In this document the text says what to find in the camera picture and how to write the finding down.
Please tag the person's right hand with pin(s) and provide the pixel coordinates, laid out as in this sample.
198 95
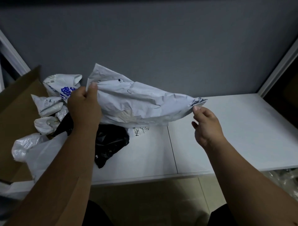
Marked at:
209 130

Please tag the white translucent plastic bag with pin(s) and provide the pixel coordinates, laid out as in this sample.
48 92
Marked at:
37 153

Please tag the person's right thumb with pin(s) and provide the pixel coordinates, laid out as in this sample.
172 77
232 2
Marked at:
195 125

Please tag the white shipping label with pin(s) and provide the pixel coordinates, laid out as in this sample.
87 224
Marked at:
139 132

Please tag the person's dark trousers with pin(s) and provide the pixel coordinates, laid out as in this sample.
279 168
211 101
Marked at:
97 215

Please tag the brown cardboard box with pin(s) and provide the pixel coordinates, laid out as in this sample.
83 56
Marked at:
14 116

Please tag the small grey plastic bag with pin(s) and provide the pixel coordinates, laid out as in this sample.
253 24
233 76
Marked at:
62 113

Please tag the person's right forearm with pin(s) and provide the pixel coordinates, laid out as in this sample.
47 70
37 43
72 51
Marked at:
246 186

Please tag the white metal frame post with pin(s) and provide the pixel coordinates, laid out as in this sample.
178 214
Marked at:
11 55
278 67

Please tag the white labelled mailer bag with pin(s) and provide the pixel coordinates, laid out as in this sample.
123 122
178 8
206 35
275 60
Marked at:
47 104

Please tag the black plastic mailer bag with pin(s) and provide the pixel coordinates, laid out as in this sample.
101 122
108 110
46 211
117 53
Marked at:
109 144

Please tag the grey mailer bag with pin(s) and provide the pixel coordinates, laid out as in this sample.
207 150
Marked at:
139 104

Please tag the white blue-printed mailer bag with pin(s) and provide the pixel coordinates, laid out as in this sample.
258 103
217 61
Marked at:
58 85

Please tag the person's left hand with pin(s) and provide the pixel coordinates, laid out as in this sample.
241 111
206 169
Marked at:
83 111

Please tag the person's left forearm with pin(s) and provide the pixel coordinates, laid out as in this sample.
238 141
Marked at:
58 181

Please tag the white crumpled mailer bag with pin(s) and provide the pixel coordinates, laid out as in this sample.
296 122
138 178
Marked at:
45 124

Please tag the person's left thumb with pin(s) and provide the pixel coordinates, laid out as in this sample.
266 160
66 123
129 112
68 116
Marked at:
93 89

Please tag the clear plastic wrap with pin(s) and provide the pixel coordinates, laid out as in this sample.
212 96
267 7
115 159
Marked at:
285 182

